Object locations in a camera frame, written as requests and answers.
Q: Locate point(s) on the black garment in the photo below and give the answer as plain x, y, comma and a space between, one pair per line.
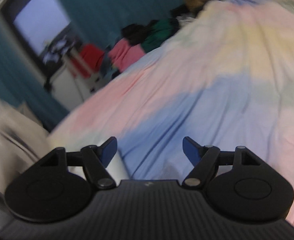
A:
137, 33

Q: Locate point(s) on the white clothes rack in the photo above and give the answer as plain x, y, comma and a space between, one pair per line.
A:
66, 84

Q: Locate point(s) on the pastel tie-dye bed sheet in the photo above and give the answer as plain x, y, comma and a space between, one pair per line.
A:
226, 79

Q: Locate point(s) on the pink garment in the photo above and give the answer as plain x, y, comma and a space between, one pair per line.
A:
123, 55

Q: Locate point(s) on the green garment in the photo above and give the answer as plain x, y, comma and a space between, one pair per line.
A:
158, 32

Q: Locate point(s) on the white knit garment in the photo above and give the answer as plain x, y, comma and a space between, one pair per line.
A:
24, 140

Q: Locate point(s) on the red garment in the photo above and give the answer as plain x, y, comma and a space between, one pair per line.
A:
93, 56

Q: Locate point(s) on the teal curtain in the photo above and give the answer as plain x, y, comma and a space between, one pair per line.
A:
96, 21

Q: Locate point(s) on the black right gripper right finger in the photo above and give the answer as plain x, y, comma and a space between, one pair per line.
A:
207, 159

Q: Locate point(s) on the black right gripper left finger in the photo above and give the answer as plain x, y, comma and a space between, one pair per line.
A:
93, 159

